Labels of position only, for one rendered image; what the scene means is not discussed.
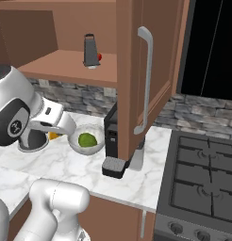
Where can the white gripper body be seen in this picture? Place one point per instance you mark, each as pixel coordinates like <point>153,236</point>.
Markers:
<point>66,124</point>

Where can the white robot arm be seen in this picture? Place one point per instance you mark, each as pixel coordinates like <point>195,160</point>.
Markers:
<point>55,200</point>

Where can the clear glass salad bowl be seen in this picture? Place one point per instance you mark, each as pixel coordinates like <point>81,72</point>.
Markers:
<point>89,150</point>

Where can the grey metal cheese grater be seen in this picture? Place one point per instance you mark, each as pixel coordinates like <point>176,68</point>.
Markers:
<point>90,51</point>

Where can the brown wooden cabinet door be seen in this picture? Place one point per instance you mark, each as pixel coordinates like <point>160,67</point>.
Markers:
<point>133,78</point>

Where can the brown base cabinet door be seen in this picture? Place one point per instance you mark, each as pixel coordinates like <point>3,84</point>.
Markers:
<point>114,219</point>

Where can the small orange object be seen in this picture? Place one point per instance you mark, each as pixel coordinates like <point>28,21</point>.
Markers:
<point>53,136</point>

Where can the green lettuce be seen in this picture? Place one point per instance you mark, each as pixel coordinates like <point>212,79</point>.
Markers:
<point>87,140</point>

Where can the grey round metal pot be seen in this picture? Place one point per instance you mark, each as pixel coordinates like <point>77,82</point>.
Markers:
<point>34,144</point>

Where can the black coffee machine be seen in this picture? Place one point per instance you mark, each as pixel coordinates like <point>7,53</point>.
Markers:
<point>111,138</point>

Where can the small red object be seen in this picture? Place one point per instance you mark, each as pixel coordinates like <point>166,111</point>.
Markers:
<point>99,56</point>

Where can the dark grey gas hob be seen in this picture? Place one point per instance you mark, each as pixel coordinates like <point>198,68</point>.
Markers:
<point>199,179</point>

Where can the dark hob knob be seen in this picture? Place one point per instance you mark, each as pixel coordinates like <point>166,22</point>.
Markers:
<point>203,236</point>
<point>176,227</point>

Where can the black glossy panel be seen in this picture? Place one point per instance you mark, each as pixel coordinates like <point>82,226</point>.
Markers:
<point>212,47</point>

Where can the grey wall socket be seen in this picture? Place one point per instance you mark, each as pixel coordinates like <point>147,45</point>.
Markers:
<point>109,92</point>
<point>44,83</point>

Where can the brown wooden wall cabinet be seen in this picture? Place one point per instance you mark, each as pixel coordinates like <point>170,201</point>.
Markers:
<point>64,66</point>

